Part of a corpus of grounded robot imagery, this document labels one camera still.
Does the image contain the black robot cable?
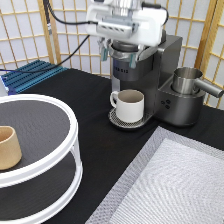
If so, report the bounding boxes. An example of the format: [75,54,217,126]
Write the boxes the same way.
[0,0,101,73]

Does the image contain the blue ridged mat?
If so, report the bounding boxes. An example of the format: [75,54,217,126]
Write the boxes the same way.
[2,60,65,95]

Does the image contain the white ceramic mug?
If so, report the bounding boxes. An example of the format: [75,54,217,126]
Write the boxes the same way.
[110,89,144,123]

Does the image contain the wooden shoji screen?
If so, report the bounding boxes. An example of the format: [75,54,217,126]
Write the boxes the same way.
[0,0,224,110]

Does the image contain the grey coffee machine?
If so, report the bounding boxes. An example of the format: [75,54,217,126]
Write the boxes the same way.
[109,31,205,130]

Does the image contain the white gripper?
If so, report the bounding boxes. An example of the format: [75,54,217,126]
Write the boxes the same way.
[86,0,167,69]

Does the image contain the white two-tier round shelf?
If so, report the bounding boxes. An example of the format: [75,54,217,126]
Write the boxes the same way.
[0,94,83,224]

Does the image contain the grey woven placemat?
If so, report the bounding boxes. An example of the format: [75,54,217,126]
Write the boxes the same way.
[85,127,224,224]

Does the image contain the steel milk frother jug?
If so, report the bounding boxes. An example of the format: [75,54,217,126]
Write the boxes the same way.
[172,67,224,98]

